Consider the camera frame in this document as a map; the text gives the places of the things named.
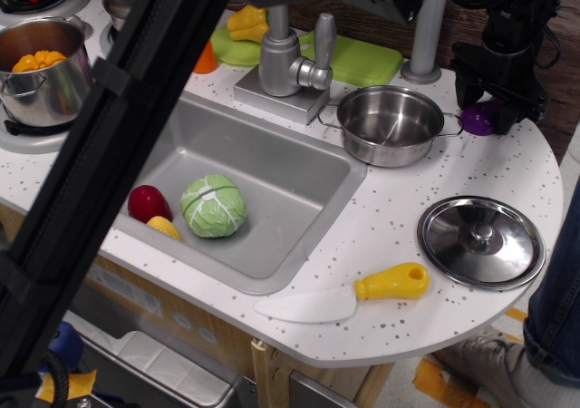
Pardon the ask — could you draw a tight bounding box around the tall steel pot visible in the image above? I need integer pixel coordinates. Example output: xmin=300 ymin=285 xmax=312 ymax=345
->
xmin=1 ymin=15 xmax=93 ymax=128

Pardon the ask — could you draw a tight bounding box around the orange toy pumpkin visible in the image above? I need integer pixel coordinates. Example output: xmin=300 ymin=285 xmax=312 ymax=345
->
xmin=12 ymin=50 xmax=67 ymax=73

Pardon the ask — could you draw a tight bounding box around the grey stove burner front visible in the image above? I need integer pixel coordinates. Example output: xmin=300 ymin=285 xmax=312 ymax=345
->
xmin=1 ymin=106 xmax=69 ymax=154

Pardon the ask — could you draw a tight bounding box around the grey support post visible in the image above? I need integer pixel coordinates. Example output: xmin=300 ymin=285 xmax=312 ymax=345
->
xmin=401 ymin=0 xmax=446 ymax=85

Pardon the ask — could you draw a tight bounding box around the purple toy eggplant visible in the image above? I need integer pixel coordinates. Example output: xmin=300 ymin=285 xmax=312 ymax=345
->
xmin=459 ymin=99 xmax=502 ymax=136

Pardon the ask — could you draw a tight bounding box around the blue jeans leg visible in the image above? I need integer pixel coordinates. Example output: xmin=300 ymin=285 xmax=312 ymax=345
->
xmin=524 ymin=189 xmax=579 ymax=389

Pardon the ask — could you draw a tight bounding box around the green cutting board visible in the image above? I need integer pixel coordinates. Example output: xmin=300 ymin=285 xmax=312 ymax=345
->
xmin=296 ymin=29 xmax=404 ymax=87

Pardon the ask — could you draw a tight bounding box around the small lidded steel pot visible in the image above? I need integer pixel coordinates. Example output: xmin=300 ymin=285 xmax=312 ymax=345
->
xmin=102 ymin=0 xmax=136 ymax=32

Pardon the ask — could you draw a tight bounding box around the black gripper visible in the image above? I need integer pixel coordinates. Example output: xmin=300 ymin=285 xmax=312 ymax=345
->
xmin=450 ymin=0 xmax=560 ymax=135

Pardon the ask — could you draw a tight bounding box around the green toy cabbage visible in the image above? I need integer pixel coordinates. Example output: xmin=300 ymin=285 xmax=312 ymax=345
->
xmin=180 ymin=174 xmax=247 ymax=238

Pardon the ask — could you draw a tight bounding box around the yellow handled toy knife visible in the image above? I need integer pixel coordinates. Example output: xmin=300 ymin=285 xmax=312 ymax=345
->
xmin=254 ymin=262 xmax=430 ymax=324

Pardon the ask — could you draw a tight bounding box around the red toy pepper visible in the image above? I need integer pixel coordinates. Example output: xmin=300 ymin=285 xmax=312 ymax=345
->
xmin=128 ymin=185 xmax=173 ymax=223

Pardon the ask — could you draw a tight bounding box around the wooden toy kitchen cabinet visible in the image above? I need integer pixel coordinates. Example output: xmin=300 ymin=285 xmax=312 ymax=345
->
xmin=0 ymin=201 xmax=395 ymax=408

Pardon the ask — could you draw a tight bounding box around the steel pot lid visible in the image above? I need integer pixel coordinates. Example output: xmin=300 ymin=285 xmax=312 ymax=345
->
xmin=417 ymin=196 xmax=546 ymax=291

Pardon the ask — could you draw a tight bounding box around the grey sneaker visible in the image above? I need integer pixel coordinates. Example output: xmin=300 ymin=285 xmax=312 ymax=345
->
xmin=434 ymin=335 xmax=542 ymax=407

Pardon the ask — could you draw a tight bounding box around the orange toy carrot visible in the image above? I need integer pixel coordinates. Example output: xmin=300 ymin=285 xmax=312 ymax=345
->
xmin=193 ymin=41 xmax=218 ymax=74

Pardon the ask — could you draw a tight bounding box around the shallow steel pan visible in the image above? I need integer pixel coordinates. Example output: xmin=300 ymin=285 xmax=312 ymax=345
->
xmin=329 ymin=85 xmax=465 ymax=168

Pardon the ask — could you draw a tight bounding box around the black cable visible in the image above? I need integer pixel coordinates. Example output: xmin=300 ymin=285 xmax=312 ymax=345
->
xmin=38 ymin=348 xmax=72 ymax=408

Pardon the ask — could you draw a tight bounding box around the yellow toy bell pepper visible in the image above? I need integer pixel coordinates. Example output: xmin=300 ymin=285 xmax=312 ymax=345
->
xmin=226 ymin=5 xmax=269 ymax=44

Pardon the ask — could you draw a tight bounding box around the grey toy sink basin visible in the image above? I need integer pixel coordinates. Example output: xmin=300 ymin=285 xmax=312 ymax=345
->
xmin=114 ymin=92 xmax=366 ymax=295

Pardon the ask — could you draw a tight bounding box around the yellow toy corn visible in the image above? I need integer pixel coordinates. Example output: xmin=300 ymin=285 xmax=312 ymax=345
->
xmin=146 ymin=216 xmax=182 ymax=241

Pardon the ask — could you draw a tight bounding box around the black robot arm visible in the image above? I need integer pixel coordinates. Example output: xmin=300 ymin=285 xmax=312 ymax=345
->
xmin=1 ymin=0 xmax=295 ymax=399

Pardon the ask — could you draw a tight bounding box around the silver toy faucet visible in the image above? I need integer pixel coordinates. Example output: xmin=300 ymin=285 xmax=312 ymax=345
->
xmin=234 ymin=5 xmax=337 ymax=125

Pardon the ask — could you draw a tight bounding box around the light green toy plate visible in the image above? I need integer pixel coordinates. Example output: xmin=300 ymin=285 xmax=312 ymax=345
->
xmin=211 ymin=27 xmax=261 ymax=66

